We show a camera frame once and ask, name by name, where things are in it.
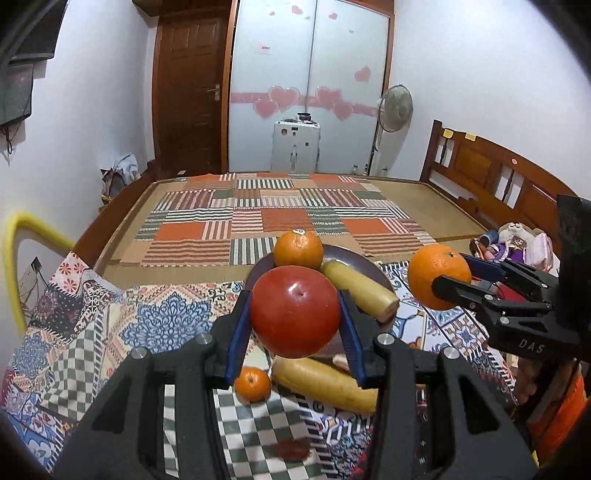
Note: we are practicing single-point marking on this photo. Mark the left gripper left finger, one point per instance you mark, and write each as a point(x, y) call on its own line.
point(225, 353)

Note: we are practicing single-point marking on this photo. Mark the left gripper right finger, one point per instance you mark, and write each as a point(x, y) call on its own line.
point(364, 343)

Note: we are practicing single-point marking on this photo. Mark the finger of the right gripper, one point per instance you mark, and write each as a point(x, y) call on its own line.
point(482, 269)
point(468, 296)

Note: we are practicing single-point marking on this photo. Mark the small orange mandarin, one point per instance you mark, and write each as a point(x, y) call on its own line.
point(253, 384)

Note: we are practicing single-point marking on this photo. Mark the large orange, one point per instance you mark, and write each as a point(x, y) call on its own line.
point(429, 263)

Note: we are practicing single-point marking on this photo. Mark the long yellow banana piece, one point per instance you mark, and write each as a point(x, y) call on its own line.
point(322, 383)

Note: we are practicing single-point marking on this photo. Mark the red tomato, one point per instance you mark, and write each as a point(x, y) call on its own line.
point(294, 311)

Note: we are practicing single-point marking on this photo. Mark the banana piece on plate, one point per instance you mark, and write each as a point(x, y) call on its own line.
point(370, 296)

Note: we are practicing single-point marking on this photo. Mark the pile of toys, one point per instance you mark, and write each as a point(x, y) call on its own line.
point(519, 243)

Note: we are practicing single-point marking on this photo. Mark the dark purple plate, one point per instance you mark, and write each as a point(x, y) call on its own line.
point(343, 255)

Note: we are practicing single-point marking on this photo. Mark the wooden bed headboard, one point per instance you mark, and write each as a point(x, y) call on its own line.
point(491, 183)

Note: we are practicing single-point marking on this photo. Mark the orange on plate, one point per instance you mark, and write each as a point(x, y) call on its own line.
point(299, 248)

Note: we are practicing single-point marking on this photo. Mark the small dark red fruit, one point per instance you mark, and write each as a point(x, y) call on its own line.
point(292, 450)

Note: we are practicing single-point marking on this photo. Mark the patterned patchwork cloth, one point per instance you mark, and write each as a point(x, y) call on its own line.
point(83, 327)

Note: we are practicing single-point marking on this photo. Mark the striped patchwork blanket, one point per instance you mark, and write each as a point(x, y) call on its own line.
point(235, 219)

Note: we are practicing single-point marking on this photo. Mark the standing electric fan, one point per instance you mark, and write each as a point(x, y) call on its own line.
point(395, 112)

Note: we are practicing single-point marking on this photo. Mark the white suitcase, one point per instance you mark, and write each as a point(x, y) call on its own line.
point(296, 145)

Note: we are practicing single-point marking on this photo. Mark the clothes heap in corner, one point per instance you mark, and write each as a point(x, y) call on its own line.
point(122, 173)

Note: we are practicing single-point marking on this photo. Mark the yellow foam tube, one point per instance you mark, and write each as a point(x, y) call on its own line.
point(22, 226)

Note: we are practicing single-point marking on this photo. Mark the brown wooden door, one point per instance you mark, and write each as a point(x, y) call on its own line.
point(187, 86)

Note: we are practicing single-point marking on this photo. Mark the small wall monitor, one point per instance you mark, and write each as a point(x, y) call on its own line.
point(16, 94)

